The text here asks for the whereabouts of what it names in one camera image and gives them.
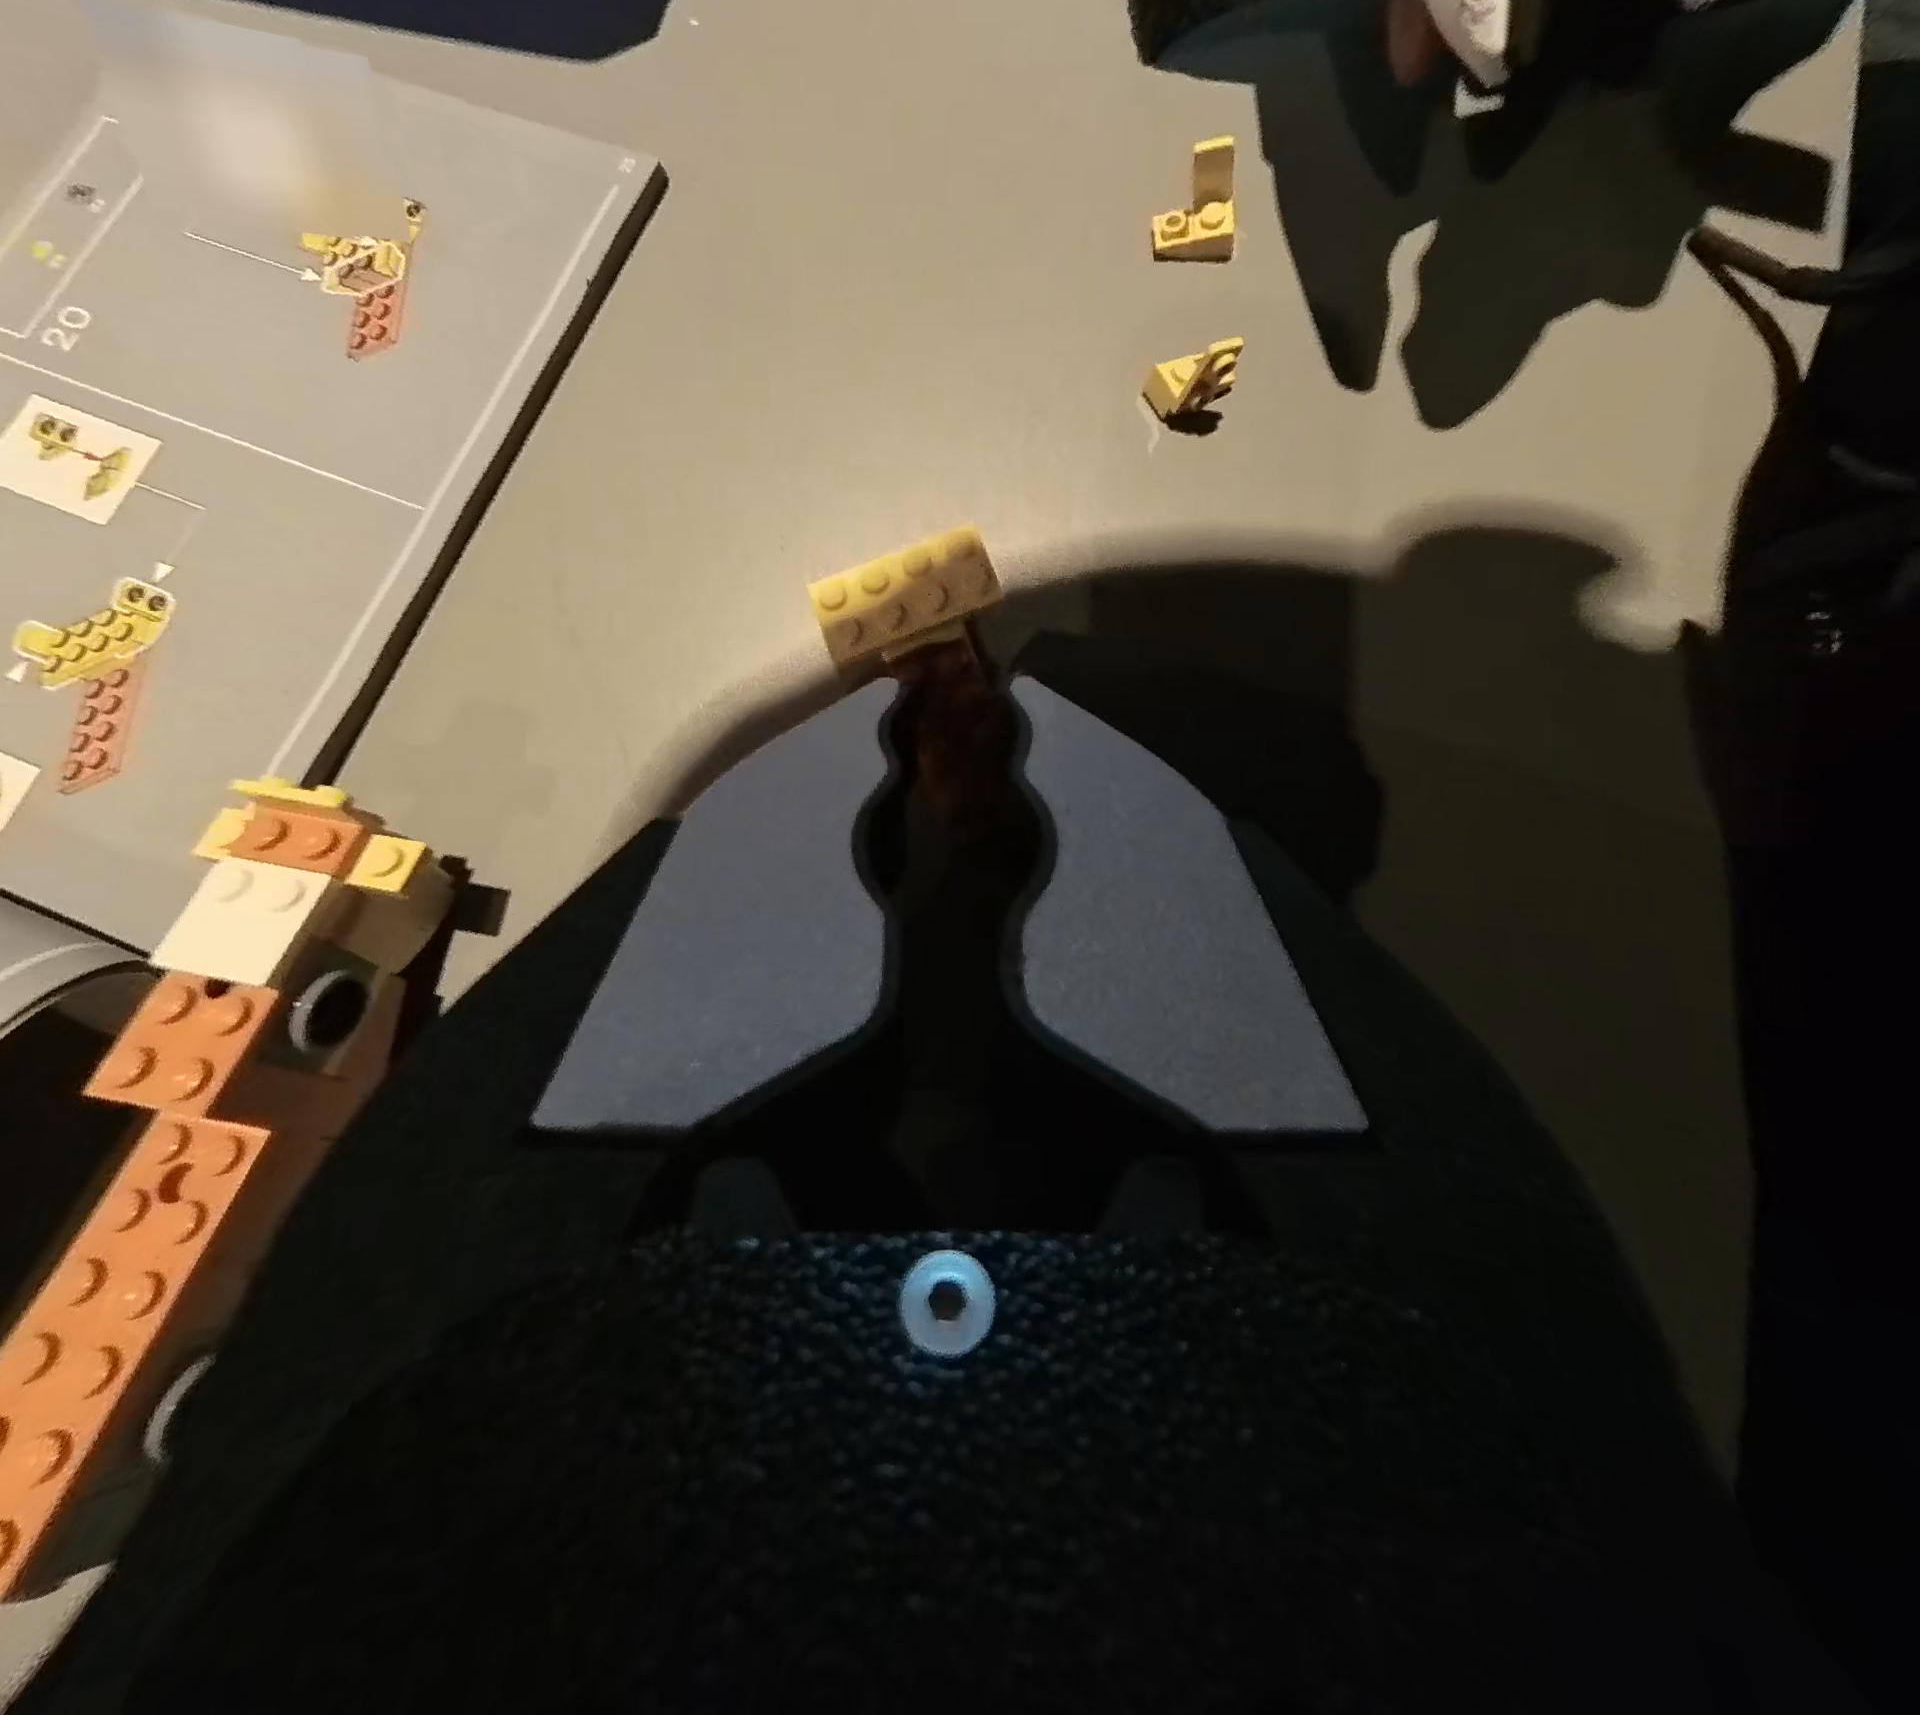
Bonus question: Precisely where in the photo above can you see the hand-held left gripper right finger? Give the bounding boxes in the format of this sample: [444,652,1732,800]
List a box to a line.
[1006,678,1377,1142]

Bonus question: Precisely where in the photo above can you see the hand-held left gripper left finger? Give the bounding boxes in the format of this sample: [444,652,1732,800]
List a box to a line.
[533,690,902,1142]

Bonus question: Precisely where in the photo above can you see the small yellow brick assembly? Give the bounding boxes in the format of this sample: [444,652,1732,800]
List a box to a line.
[1138,336,1251,430]

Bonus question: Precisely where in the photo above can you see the grey desk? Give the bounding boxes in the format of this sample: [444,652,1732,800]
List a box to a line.
[0,0,1920,1477]

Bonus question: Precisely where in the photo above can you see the tiny yellow toy brick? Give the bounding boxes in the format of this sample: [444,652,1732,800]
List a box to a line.
[1147,136,1242,266]

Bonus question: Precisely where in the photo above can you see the tan studded toy brick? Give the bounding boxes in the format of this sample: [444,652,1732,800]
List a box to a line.
[193,778,438,898]

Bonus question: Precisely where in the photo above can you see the small orange toy brick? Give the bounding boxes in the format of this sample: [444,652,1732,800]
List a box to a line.
[0,972,303,1603]

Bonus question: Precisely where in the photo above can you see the grey instruction booklet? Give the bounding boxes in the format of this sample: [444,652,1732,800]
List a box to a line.
[0,0,668,998]

